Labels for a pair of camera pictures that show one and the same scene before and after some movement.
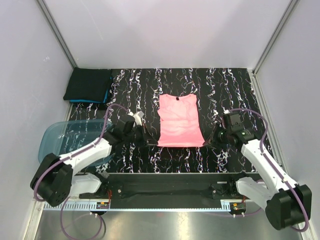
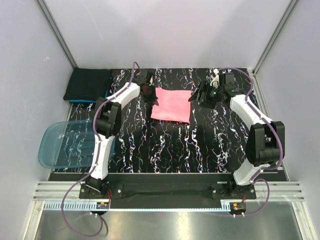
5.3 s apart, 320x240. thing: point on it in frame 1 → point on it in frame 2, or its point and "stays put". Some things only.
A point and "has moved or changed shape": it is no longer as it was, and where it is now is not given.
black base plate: x=170 y=186 stays put
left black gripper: x=146 y=139 → x=149 y=101
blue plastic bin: x=59 y=137 stays put
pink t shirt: x=180 y=123 has moved or changed shape
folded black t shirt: x=88 y=84 stays put
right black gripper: x=212 y=142 → x=205 y=87
